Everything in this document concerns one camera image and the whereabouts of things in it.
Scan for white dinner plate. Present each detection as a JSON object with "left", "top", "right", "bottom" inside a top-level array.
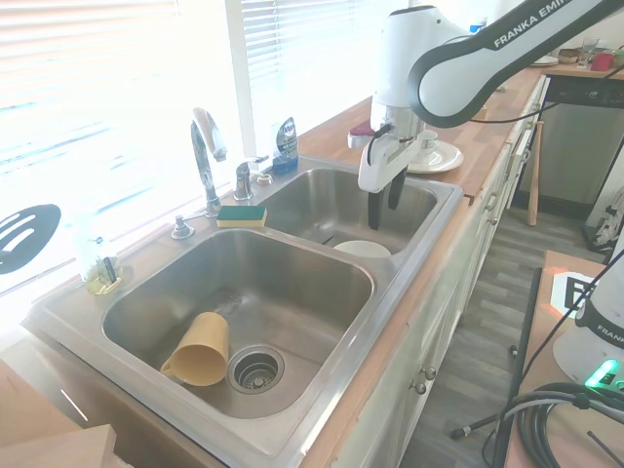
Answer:
[{"left": 406, "top": 140, "right": 464, "bottom": 175}]

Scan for chrome soap pump cap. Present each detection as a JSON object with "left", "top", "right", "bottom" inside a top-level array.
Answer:
[{"left": 170, "top": 214, "right": 197, "bottom": 241}]

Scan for blue dish soap bottle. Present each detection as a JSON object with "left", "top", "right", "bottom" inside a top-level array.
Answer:
[{"left": 270, "top": 115, "right": 300, "bottom": 176}]

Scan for yellow plastic cup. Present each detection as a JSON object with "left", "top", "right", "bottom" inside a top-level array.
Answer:
[{"left": 159, "top": 311, "right": 231, "bottom": 387}]

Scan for chrome sink faucet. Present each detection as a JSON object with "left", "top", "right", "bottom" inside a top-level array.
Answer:
[{"left": 189, "top": 106, "right": 229, "bottom": 218}]

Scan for black steel dishwasher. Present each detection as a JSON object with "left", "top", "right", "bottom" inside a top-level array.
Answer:
[{"left": 516, "top": 75, "right": 624, "bottom": 211}]

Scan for coiled grey black cables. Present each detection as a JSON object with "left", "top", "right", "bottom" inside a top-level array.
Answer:
[{"left": 482, "top": 382, "right": 624, "bottom": 468}]

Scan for printed marker tag sheet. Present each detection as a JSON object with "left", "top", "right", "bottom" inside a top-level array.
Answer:
[{"left": 550, "top": 271, "right": 605, "bottom": 318}]

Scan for white window blinds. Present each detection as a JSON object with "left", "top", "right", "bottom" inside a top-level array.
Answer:
[{"left": 0, "top": 0, "right": 415, "bottom": 293}]

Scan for clear soap bottle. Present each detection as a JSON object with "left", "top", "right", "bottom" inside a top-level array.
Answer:
[{"left": 72, "top": 218, "right": 124, "bottom": 296}]

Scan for wooden board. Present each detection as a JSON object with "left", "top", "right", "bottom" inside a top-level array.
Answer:
[{"left": 0, "top": 358, "right": 118, "bottom": 468}]

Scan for black slotted spatula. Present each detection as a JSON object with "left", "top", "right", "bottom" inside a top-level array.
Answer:
[{"left": 0, "top": 203, "right": 63, "bottom": 275}]

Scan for chrome faucet lever handle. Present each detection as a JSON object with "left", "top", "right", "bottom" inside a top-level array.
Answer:
[{"left": 232, "top": 155, "right": 270, "bottom": 202}]

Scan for metal drain strainer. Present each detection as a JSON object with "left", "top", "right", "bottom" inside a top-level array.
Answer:
[{"left": 227, "top": 344, "right": 287, "bottom": 394}]

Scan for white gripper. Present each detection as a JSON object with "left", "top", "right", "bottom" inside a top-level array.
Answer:
[{"left": 358, "top": 124, "right": 431, "bottom": 232}]

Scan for white bowl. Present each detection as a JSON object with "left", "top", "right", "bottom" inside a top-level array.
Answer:
[{"left": 332, "top": 239, "right": 392, "bottom": 260}]

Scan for black tripod stand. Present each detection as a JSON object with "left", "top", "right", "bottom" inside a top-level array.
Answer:
[{"left": 450, "top": 266, "right": 543, "bottom": 440}]

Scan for yellow green sponge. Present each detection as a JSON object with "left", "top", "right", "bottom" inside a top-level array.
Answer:
[{"left": 215, "top": 204, "right": 268, "bottom": 229}]

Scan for white black-trimmed object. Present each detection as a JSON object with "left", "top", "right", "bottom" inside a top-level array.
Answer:
[{"left": 582, "top": 184, "right": 624, "bottom": 255}]

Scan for clear drinking glass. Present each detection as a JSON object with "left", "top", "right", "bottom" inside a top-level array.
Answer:
[{"left": 577, "top": 37, "right": 601, "bottom": 68}]

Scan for stainless double sink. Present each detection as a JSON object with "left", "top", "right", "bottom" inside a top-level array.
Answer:
[{"left": 21, "top": 155, "right": 464, "bottom": 464}]

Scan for white kitchen cabinets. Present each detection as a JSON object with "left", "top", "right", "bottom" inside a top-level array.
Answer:
[{"left": 301, "top": 77, "right": 552, "bottom": 468}]

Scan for red white wrist camera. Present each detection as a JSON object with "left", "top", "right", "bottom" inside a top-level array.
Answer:
[{"left": 347, "top": 121, "right": 377, "bottom": 148}]

